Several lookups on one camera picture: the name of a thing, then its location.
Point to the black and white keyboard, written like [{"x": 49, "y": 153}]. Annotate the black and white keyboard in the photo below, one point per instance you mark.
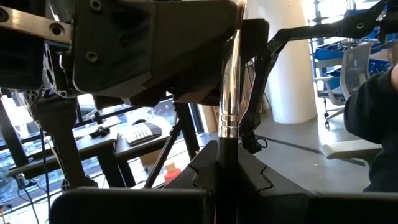
[{"x": 143, "y": 133}]

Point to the small black desk object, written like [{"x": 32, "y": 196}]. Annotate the small black desk object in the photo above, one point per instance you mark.
[{"x": 99, "y": 132}]

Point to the blue storage bins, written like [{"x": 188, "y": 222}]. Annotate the blue storage bins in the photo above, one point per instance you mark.
[{"x": 328, "y": 53}]

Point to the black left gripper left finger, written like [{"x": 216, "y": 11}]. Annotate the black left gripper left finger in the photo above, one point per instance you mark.
[{"x": 155, "y": 205}]

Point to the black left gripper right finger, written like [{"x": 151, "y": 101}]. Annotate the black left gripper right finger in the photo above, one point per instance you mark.
[{"x": 295, "y": 208}]

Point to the person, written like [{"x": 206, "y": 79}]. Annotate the person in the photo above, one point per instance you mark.
[{"x": 370, "y": 118}]

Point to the white mesh office chair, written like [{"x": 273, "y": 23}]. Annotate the white mesh office chair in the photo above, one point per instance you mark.
[{"x": 354, "y": 71}]

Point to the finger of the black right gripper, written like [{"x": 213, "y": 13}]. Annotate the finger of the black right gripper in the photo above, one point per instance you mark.
[
  {"x": 149, "y": 46},
  {"x": 255, "y": 40}
]

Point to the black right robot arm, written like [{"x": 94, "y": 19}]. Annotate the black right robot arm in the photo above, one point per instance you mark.
[{"x": 311, "y": 29}]

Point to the black background desk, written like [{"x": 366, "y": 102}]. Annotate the black background desk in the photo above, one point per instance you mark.
[{"x": 102, "y": 149}]

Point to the white round column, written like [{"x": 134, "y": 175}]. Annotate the white round column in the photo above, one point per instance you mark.
[{"x": 289, "y": 68}]

